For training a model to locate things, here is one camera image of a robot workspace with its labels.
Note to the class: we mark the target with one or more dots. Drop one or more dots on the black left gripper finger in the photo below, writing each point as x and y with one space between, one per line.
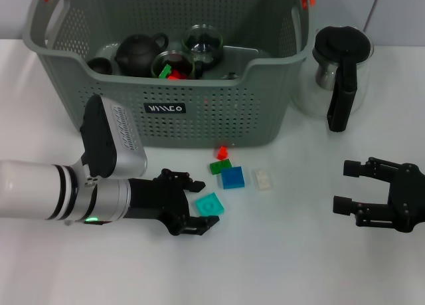
196 185
199 223

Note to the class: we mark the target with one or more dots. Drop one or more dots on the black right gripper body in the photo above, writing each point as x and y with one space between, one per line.
410 198

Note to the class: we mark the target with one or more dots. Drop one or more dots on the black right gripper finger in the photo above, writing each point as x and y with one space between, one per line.
342 205
352 168

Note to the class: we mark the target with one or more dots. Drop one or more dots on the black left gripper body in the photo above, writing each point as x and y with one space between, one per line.
156 198

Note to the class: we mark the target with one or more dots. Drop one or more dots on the cyan toy brick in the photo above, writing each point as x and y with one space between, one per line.
209 205

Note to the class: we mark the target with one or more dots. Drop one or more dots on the green toy brick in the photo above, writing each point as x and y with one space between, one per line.
165 71
220 167

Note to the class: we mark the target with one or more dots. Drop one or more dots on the blue toy brick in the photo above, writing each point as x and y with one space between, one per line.
233 178

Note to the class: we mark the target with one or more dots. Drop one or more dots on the bright red sloped brick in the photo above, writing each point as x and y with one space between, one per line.
176 75

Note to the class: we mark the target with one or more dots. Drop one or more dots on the glass teacup black sleeve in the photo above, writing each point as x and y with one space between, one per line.
155 69
229 76
202 42

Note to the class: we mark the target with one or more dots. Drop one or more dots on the grey-green perforated storage bin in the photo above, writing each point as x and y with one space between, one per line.
232 119

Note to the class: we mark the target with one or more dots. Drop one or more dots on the small black clay teacup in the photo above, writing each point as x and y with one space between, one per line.
99 65

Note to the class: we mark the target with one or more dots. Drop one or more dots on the glass pitcher black lid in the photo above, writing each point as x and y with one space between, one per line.
342 42

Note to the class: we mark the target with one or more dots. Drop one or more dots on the black clay teapot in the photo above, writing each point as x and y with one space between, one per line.
139 56

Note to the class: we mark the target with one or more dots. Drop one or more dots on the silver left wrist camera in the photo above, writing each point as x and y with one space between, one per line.
99 142

